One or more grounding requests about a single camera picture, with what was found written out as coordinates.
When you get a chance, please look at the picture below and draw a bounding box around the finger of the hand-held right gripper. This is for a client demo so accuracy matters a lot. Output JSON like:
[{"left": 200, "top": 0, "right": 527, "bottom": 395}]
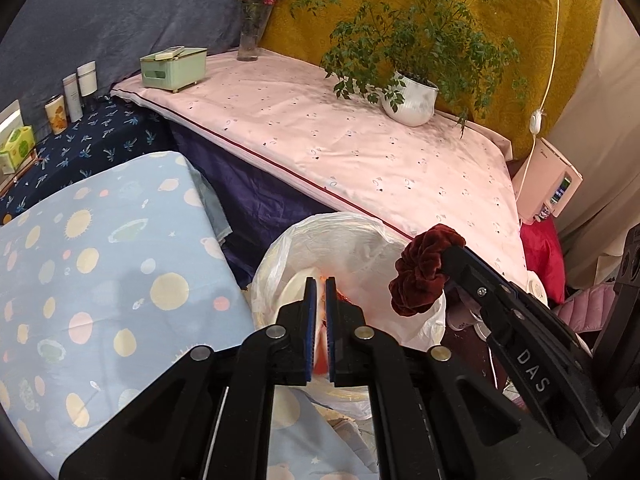
[{"left": 441, "top": 244, "right": 532, "bottom": 347}]

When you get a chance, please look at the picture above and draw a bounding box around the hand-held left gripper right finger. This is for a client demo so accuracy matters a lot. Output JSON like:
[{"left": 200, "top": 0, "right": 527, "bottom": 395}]
[{"left": 325, "top": 277, "right": 588, "bottom": 480}]

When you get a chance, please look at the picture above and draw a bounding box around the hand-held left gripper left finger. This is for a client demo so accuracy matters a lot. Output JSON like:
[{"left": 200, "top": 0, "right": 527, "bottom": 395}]
[{"left": 59, "top": 276, "right": 319, "bottom": 480}]

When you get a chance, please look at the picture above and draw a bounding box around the red paper cup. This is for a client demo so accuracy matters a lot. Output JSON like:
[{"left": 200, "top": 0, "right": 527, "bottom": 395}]
[{"left": 279, "top": 268, "right": 332, "bottom": 382}]

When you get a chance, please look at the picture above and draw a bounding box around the dark red velvet scrunchie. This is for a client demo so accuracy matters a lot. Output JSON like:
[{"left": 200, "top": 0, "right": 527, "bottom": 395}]
[{"left": 389, "top": 224, "right": 467, "bottom": 318}]

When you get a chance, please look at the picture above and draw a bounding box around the bin with white plastic liner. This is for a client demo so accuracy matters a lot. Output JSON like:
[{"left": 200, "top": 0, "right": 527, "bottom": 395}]
[{"left": 250, "top": 212, "right": 447, "bottom": 419}]

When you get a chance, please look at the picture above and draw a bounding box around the red cloth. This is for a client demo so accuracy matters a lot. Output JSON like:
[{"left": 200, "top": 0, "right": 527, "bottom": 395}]
[{"left": 520, "top": 219, "right": 566, "bottom": 307}]

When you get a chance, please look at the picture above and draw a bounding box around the pink quilted cloth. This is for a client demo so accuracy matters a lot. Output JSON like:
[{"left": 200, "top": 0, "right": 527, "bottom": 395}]
[{"left": 552, "top": 282, "right": 617, "bottom": 334}]

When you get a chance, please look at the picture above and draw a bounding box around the white appliance with display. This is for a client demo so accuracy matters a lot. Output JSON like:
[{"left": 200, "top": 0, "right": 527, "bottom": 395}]
[{"left": 512, "top": 138, "right": 584, "bottom": 224}]

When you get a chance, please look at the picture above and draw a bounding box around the dark purple cloth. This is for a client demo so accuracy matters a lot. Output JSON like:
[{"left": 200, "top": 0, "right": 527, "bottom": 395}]
[{"left": 167, "top": 119, "right": 417, "bottom": 292}]

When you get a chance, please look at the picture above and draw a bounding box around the pink sheet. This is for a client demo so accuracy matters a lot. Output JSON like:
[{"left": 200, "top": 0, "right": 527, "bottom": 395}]
[{"left": 109, "top": 48, "right": 532, "bottom": 287}]

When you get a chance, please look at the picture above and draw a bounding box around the green plant in white pot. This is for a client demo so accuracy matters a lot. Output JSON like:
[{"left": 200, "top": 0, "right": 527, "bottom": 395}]
[{"left": 289, "top": 0, "right": 529, "bottom": 139}]

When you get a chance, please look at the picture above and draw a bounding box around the beige curtain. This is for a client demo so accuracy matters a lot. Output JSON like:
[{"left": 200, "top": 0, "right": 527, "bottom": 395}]
[{"left": 542, "top": 0, "right": 640, "bottom": 287}]

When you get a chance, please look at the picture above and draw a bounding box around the light blue dotted tablecloth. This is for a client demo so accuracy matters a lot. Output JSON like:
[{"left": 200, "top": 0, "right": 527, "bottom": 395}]
[{"left": 0, "top": 150, "right": 382, "bottom": 480}]

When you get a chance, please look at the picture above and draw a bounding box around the yellow backdrop cloth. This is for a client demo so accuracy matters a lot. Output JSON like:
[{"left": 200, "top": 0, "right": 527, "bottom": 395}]
[{"left": 259, "top": 0, "right": 602, "bottom": 162}]

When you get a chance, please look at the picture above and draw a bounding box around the dark blue printed cloth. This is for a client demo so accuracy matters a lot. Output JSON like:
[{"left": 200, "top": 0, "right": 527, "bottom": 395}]
[{"left": 0, "top": 94, "right": 174, "bottom": 227}]

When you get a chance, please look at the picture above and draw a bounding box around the glass vase with red flowers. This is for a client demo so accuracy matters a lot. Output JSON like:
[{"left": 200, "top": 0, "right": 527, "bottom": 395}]
[{"left": 229, "top": 0, "right": 287, "bottom": 63}]

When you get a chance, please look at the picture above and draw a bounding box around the green tissue box holder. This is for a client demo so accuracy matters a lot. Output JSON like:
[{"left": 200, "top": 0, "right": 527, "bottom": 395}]
[{"left": 138, "top": 45, "right": 208, "bottom": 94}]

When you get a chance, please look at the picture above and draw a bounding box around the brown notebook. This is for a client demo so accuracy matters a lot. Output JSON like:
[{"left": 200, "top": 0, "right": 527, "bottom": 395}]
[{"left": 0, "top": 152, "right": 44, "bottom": 199}]

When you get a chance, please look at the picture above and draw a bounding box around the orange printed can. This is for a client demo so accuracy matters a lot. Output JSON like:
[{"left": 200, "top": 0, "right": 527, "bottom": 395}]
[{"left": 44, "top": 97, "right": 69, "bottom": 135}]

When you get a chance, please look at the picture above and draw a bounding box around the tall white bottle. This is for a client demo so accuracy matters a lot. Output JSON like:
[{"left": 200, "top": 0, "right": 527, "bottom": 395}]
[{"left": 62, "top": 73, "right": 84, "bottom": 124}]

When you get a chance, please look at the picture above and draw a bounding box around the white jar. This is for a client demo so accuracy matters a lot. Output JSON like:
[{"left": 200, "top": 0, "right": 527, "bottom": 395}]
[{"left": 76, "top": 60, "right": 98, "bottom": 97}]

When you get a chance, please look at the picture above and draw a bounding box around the green tissue pack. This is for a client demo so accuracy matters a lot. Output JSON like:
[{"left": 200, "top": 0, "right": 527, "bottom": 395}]
[{"left": 0, "top": 126, "right": 36, "bottom": 176}]

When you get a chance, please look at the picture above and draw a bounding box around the white cardboard box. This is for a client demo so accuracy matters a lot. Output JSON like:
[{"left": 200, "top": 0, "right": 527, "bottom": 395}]
[{"left": 0, "top": 100, "right": 24, "bottom": 134}]

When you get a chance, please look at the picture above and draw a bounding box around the grey-blue backdrop cloth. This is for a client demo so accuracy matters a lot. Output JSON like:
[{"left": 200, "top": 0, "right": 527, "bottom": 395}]
[{"left": 0, "top": 0, "right": 287, "bottom": 142}]

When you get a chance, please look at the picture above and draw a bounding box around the white cable with switch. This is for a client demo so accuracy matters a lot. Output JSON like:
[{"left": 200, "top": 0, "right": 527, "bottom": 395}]
[{"left": 515, "top": 0, "right": 562, "bottom": 222}]

